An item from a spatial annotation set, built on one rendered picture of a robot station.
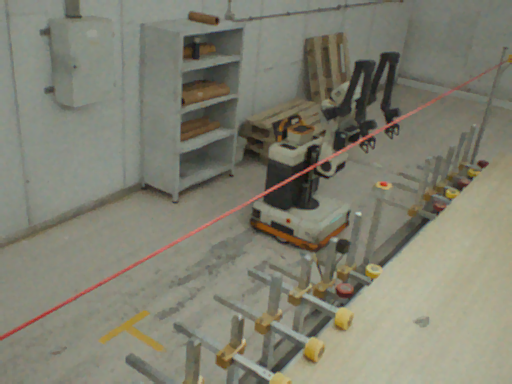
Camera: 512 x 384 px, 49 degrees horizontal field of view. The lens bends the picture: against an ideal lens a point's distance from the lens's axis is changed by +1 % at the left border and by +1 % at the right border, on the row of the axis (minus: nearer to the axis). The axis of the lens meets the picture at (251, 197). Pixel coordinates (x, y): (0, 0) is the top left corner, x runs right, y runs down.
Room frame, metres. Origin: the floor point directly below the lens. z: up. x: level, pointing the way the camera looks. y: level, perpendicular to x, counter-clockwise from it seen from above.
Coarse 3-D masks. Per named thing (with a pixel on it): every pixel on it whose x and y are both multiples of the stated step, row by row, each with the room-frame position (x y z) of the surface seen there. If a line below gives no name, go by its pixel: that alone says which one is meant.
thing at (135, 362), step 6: (132, 354) 1.53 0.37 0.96; (126, 360) 1.51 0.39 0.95; (132, 360) 1.50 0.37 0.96; (138, 360) 1.50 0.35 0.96; (132, 366) 1.50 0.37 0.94; (138, 366) 1.48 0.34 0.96; (144, 366) 1.48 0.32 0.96; (150, 366) 1.48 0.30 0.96; (144, 372) 1.46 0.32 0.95; (150, 372) 1.45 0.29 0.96; (156, 372) 1.46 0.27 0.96; (150, 378) 1.45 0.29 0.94; (156, 378) 1.43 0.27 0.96; (162, 378) 1.43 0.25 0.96; (168, 378) 1.43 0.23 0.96
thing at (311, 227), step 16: (256, 208) 4.17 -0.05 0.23; (272, 208) 4.12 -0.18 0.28; (288, 208) 4.13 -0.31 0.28; (304, 208) 4.19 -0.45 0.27; (320, 208) 4.20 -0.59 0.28; (336, 208) 4.23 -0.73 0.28; (256, 224) 4.15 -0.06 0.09; (272, 224) 4.07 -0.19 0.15; (288, 224) 3.99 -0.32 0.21; (304, 224) 3.92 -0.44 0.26; (320, 224) 3.92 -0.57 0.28; (336, 224) 4.12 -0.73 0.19; (288, 240) 3.98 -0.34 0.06; (304, 240) 3.90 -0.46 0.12; (320, 240) 3.90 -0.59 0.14
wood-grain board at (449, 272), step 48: (480, 192) 3.44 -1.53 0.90; (432, 240) 2.71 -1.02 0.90; (480, 240) 2.77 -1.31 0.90; (384, 288) 2.20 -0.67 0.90; (432, 288) 2.24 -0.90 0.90; (480, 288) 2.28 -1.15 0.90; (336, 336) 1.81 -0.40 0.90; (384, 336) 1.85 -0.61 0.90; (432, 336) 1.88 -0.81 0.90; (480, 336) 1.91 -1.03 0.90
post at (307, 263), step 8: (304, 256) 2.04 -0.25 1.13; (312, 256) 2.05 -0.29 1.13; (304, 264) 2.03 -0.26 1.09; (312, 264) 2.05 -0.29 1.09; (304, 272) 2.03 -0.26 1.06; (304, 280) 2.03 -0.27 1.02; (304, 288) 2.02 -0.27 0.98; (304, 304) 2.04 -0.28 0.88; (296, 312) 2.03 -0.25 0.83; (296, 320) 2.03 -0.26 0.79; (296, 328) 2.03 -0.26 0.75
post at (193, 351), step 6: (192, 342) 1.40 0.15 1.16; (198, 342) 1.41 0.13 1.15; (192, 348) 1.40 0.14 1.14; (198, 348) 1.41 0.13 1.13; (186, 354) 1.41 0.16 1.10; (192, 354) 1.40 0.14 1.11; (198, 354) 1.41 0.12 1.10; (186, 360) 1.41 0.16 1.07; (192, 360) 1.40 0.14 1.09; (198, 360) 1.41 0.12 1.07; (186, 366) 1.41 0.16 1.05; (192, 366) 1.40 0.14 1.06; (198, 366) 1.42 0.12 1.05; (186, 372) 1.41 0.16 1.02; (192, 372) 1.39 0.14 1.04; (198, 372) 1.42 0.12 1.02; (186, 378) 1.41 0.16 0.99; (192, 378) 1.39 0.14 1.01; (198, 378) 1.42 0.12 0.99
